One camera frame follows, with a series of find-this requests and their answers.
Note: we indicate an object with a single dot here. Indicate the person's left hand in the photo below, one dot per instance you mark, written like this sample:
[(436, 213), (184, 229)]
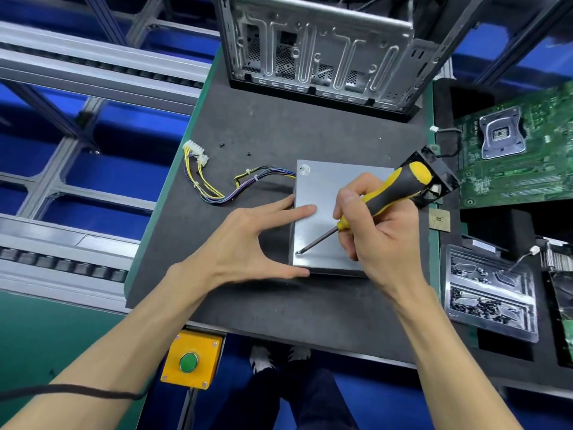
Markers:
[(237, 251)]

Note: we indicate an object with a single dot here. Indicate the person's right hand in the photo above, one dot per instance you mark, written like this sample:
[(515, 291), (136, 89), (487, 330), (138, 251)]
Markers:
[(380, 233)]

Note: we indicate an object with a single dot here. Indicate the grey power supply cover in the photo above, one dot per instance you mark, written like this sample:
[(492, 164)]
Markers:
[(327, 188)]

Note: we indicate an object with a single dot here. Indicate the person's left forearm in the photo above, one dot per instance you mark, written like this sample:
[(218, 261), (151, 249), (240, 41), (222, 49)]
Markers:
[(89, 362)]

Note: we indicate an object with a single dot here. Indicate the person's right forearm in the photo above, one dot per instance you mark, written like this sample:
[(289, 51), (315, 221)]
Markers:
[(457, 362)]

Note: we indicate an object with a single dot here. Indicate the person's left shoe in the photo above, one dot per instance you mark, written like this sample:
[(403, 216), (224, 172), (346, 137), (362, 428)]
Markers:
[(261, 358)]

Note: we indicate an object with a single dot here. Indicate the person's shoe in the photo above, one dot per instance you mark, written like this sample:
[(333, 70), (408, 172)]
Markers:
[(299, 353), (261, 358)]

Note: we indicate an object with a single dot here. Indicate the person's right shoe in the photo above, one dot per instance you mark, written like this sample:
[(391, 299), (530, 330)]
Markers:
[(299, 353)]

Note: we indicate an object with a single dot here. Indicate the person's dark trousers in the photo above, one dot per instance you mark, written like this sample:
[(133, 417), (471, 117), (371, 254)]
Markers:
[(286, 398)]

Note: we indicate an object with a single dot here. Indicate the small square processor chip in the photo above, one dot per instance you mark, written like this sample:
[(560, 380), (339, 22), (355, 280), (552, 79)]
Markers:
[(440, 219)]

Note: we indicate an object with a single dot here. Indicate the black cooling fan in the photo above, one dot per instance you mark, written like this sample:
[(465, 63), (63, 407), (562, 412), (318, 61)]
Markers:
[(440, 170)]

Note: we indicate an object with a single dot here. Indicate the yellow button box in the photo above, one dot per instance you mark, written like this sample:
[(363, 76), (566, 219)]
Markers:
[(191, 358)]

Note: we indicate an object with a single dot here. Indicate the black foam parts tray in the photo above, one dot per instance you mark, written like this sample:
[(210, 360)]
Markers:
[(497, 219)]

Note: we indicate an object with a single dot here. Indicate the clear plastic screw tray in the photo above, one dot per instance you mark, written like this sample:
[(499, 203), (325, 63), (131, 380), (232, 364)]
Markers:
[(491, 291)]

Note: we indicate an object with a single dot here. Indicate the black foam work mat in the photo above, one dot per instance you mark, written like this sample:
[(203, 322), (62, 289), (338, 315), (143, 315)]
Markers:
[(251, 121)]

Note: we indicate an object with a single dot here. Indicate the green motherboard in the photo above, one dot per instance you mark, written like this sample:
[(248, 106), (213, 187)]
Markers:
[(519, 147)]

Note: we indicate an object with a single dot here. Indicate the silver heatsink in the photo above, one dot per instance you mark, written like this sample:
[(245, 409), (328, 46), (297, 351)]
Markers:
[(560, 255)]

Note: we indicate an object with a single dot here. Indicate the silver computer tower chassis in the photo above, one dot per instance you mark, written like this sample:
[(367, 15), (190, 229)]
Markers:
[(322, 49)]

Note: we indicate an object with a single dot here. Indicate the black hard disk drive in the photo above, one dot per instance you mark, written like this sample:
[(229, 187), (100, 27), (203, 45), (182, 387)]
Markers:
[(564, 313)]

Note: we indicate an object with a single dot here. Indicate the aluminium conveyor frame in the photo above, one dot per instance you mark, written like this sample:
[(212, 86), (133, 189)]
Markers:
[(89, 67)]

